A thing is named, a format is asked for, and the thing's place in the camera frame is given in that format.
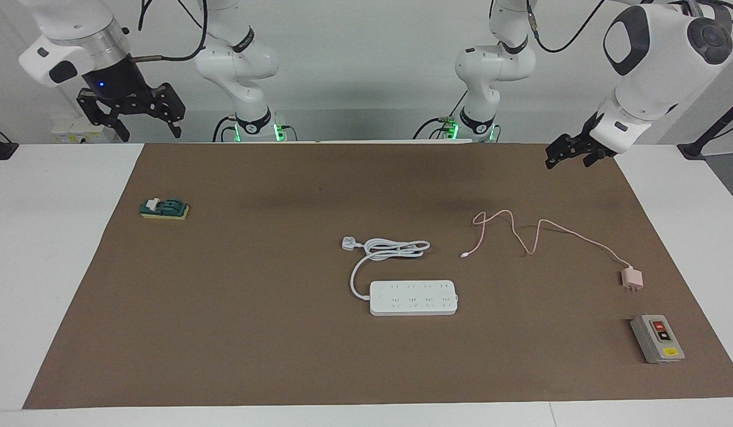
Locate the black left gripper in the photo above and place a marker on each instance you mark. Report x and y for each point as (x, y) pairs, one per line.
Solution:
(587, 141)

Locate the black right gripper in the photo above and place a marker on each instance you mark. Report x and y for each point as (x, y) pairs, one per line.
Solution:
(117, 86)

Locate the pink charger adapter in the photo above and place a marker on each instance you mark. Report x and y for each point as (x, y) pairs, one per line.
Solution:
(631, 277)

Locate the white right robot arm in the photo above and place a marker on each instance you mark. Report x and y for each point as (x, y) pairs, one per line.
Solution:
(236, 59)

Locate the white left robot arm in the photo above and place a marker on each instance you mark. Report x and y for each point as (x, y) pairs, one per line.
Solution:
(657, 71)

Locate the grey push button box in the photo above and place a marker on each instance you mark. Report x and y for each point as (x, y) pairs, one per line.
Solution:
(654, 344)

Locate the brown table mat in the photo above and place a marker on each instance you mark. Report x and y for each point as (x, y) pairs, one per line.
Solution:
(224, 326)

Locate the white wall socket box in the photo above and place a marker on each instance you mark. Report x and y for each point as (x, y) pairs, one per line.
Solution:
(67, 135)

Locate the green knife switch yellow base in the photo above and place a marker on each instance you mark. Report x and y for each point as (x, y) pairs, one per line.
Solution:
(168, 207)

